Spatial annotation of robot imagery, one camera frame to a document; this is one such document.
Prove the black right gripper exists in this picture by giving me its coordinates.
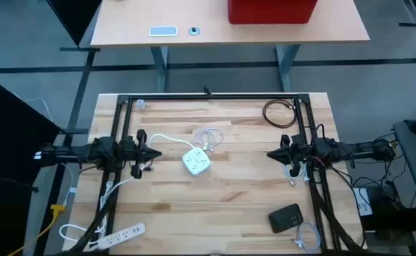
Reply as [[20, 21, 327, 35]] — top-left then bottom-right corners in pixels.
[[266, 134, 303, 178]]

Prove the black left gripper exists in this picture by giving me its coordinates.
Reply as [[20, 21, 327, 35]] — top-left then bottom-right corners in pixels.
[[131, 129, 163, 179]]

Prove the white USB cable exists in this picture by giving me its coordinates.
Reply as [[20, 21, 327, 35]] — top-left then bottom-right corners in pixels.
[[192, 127, 225, 153], [292, 222, 321, 252], [282, 161, 310, 186]]

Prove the black USB cable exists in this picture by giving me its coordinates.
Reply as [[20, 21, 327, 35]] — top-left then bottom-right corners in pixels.
[[262, 98, 298, 129]]

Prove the white square power strip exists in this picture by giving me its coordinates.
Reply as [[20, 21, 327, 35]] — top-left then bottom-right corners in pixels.
[[181, 147, 212, 176]]

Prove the black charging hub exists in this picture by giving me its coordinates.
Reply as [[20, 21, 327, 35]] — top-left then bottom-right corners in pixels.
[[267, 203, 304, 235]]

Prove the white long power strip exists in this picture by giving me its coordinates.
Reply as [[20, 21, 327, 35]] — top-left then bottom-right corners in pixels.
[[96, 223, 146, 250]]

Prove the white labelled box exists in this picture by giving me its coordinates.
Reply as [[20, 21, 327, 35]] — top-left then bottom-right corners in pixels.
[[353, 187, 374, 217]]

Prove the black control box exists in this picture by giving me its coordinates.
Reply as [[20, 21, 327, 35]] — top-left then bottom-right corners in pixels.
[[353, 184, 416, 232]]

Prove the red storage bin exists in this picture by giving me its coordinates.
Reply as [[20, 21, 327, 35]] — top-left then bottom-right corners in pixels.
[[228, 0, 319, 25]]

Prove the light wood desk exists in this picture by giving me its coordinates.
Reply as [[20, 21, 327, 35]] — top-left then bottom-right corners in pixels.
[[90, 0, 371, 93]]

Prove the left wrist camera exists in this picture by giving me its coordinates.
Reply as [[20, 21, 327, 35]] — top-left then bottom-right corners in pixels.
[[122, 137, 137, 152]]

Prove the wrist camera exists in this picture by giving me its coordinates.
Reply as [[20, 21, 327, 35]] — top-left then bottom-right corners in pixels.
[[122, 137, 137, 152], [292, 134, 310, 149]]

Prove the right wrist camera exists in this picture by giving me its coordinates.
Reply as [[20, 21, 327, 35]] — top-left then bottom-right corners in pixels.
[[292, 134, 310, 149]]

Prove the black cable bundle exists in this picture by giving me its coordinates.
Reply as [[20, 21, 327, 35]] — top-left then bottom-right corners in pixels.
[[63, 170, 118, 255], [309, 166, 367, 254]]

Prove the black aluminium table frame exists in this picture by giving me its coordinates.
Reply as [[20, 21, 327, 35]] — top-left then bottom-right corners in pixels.
[[99, 92, 342, 255]]

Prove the thin white floor cable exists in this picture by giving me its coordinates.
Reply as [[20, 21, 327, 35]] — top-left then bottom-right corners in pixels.
[[60, 161, 78, 207], [14, 92, 55, 122]]

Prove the white long strip cord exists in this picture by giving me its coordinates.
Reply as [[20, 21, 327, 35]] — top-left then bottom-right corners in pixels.
[[58, 198, 107, 250]]

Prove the yellow cable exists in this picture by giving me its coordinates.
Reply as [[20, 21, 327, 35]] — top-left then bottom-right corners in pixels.
[[7, 203, 67, 256]]

